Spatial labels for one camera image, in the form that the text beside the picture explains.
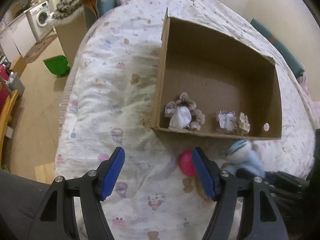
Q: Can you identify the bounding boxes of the brown cardboard box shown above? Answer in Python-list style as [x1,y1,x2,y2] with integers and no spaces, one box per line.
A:
[151,16,282,140]

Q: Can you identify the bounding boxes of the pink round soft ball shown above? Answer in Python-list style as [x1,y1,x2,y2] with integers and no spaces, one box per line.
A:
[178,151,197,176]

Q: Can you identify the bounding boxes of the beige fabric scrunchie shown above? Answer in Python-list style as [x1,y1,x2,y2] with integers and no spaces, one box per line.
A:
[164,92,206,131]

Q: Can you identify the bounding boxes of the white washing machine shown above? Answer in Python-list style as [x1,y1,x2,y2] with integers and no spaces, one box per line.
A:
[25,0,53,43]

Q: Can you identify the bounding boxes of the white sock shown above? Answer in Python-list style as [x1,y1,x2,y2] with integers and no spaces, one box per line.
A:
[168,106,192,129]

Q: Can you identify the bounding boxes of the light blue plush toy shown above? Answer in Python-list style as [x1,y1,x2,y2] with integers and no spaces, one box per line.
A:
[221,140,266,180]

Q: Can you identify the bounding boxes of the white kitchen cabinet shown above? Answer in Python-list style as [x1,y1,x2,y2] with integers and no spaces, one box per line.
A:
[1,14,36,62]

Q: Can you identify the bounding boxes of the white patterned bed quilt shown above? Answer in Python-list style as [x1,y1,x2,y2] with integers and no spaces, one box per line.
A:
[55,0,317,239]

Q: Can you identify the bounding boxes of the pink suitcase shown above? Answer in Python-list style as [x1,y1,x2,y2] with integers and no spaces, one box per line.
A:
[0,64,9,112]

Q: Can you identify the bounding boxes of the cream scrunchie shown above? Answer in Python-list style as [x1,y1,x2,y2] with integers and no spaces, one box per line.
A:
[237,112,251,135]

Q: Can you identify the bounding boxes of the clear plastic bag with label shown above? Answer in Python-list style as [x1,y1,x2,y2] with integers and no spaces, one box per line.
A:
[216,110,237,134]

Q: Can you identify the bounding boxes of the teal bolster pillow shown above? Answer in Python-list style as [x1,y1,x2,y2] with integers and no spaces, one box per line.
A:
[250,18,304,78]

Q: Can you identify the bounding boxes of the teal cushion with orange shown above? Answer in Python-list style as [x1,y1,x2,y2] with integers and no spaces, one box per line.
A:
[81,0,117,29]

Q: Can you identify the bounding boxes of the wooden yellow chair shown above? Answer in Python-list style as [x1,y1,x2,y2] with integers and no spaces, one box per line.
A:
[0,90,18,157]

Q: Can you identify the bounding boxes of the green plastic bin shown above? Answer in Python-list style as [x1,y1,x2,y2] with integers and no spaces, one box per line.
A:
[43,55,71,76]

